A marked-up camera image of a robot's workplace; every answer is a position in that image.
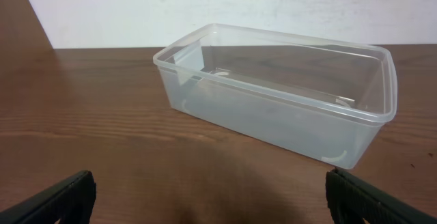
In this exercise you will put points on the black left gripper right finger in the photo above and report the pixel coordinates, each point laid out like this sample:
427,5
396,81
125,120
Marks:
352,200

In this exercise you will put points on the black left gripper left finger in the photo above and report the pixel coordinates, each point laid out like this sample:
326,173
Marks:
68,201

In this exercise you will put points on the clear plastic container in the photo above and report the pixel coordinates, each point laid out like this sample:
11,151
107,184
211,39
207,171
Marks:
324,99

